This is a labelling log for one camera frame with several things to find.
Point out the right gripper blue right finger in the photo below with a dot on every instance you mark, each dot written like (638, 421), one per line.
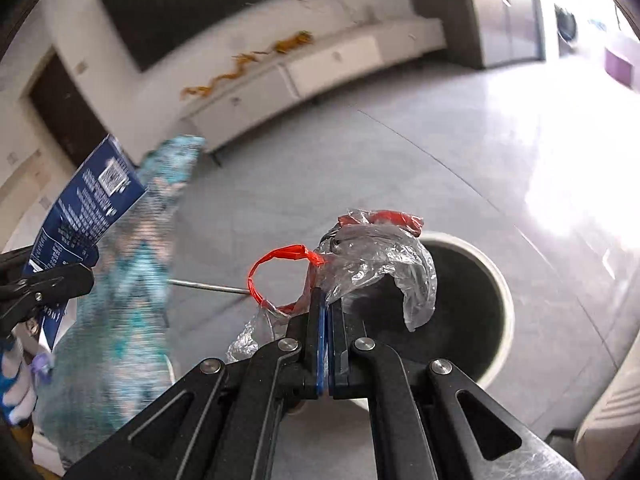
(431, 421)

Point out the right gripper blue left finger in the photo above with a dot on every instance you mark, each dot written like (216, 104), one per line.
(219, 421)

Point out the blue and white paper carton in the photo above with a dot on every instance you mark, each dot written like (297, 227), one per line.
(103, 188)

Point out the clear bag with red handle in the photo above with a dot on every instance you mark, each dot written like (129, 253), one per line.
(363, 247)

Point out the white round trash bin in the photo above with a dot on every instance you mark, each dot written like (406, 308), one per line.
(472, 325)

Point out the blue white gloved left hand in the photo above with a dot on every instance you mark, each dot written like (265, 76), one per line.
(18, 394)

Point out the purple plastic wrapper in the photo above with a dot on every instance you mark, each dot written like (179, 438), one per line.
(42, 367)

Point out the teal zigzag knitted blanket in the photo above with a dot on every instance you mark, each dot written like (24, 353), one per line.
(114, 360)

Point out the dark brown entrance door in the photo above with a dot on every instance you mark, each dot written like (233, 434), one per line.
(63, 110)

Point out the golden dragon figurine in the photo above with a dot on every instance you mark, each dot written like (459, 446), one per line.
(241, 61)

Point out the golden tiger figurine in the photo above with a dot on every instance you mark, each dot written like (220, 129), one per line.
(300, 39)

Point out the white tv console cabinet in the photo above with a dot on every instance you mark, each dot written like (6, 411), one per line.
(284, 81)

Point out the grey double door refrigerator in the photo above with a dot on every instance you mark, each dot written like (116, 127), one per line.
(487, 33)

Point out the purple storage box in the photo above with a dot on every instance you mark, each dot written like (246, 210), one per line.
(620, 69)

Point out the front-load washing machine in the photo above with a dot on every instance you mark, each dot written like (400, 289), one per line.
(567, 29)

